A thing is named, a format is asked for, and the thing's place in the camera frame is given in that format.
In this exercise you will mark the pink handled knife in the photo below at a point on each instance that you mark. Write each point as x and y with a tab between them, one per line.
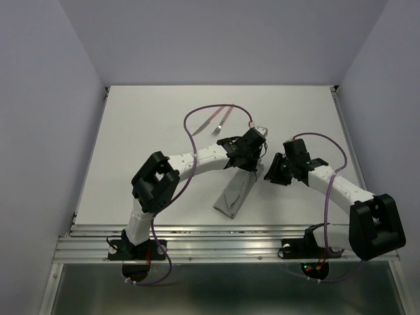
207	121

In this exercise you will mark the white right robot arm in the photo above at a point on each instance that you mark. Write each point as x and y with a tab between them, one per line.
374	227

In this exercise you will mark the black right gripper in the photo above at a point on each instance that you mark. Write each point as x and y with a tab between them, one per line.
273	173

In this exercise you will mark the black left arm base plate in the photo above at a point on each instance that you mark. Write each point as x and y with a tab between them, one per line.
119	250

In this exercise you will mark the aluminium mounting rail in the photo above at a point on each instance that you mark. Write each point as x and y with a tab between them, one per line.
185	244

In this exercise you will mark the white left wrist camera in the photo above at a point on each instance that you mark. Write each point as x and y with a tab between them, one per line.
262	130

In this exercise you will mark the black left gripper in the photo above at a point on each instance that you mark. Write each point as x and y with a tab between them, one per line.
251	167

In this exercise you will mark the grey cloth napkin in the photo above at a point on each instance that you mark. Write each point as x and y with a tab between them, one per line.
237	190

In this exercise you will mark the pink handled fork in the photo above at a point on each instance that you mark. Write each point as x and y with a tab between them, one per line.
219	127

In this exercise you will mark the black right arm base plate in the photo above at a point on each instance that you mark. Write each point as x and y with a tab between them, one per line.
306	246

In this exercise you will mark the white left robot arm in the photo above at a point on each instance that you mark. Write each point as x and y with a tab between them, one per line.
155	184

